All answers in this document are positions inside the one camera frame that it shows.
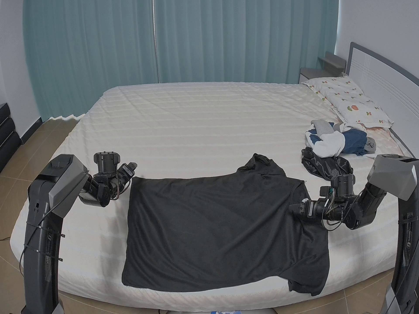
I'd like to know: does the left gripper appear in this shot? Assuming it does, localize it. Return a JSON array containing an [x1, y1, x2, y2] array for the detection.
[[117, 162, 138, 182]]

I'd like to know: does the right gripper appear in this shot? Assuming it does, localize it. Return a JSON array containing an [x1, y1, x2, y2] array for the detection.
[[290, 199, 325, 222]]

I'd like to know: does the black T-shirt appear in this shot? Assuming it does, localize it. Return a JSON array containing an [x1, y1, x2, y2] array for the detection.
[[121, 153, 330, 297]]

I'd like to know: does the pile of clothes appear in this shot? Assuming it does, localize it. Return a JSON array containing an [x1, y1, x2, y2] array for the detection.
[[301, 119, 377, 181]]

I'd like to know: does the bed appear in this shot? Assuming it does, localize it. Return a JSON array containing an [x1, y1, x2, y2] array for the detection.
[[10, 42, 419, 310]]

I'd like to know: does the white printed pillow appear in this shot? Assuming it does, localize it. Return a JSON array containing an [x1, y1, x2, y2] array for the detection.
[[301, 75, 394, 128]]

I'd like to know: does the black chest of drawers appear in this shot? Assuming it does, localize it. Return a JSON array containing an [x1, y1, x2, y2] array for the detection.
[[0, 103, 23, 172]]

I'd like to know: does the blue-green curtain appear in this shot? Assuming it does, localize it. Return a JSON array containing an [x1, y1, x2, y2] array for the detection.
[[154, 0, 339, 84], [23, 0, 159, 121]]

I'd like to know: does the grey bedside table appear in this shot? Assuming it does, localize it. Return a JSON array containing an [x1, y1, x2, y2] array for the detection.
[[299, 52, 347, 84]]

